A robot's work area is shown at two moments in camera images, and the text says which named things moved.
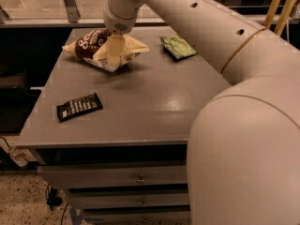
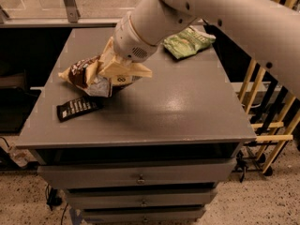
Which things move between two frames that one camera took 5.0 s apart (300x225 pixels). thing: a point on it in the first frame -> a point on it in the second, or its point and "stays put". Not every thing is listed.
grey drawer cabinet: x=117 y=142 stays put
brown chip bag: x=93 y=48 -> x=85 y=73
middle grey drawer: x=129 y=199 stays put
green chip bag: x=177 y=47 stays put
